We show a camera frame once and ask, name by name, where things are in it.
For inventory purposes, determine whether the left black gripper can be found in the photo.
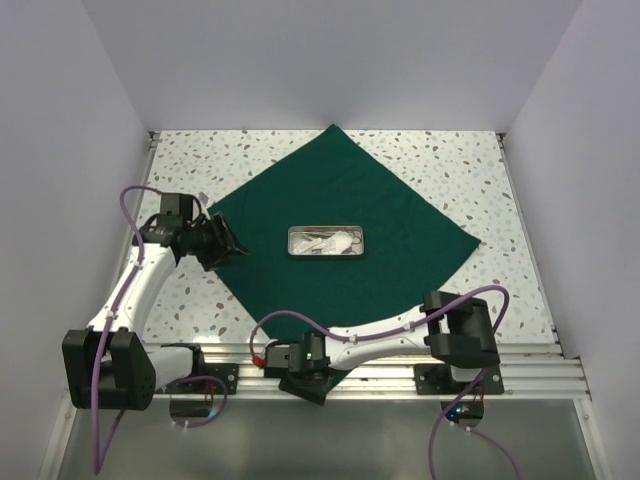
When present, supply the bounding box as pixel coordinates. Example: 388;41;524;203
184;212;248;271

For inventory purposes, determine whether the stainless steel instrument tray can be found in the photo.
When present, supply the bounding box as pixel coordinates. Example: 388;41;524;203
287;225;365;257

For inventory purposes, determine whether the green surgical drape cloth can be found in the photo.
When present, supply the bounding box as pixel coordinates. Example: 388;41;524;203
214;126;479;341

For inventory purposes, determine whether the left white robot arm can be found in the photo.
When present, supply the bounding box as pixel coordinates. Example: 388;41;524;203
62;192;248;411

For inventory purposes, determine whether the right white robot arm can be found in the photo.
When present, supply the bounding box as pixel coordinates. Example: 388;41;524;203
253;287;506;405

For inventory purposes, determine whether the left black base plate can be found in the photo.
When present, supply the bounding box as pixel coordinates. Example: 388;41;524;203
165;363;239;395

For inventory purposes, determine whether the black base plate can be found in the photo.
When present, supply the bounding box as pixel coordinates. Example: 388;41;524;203
413;363;505;395
165;363;239;395

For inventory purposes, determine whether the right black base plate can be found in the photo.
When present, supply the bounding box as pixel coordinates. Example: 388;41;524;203
413;363;505;395

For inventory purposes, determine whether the aluminium frame rail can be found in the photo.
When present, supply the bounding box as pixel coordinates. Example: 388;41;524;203
62;339;591;401

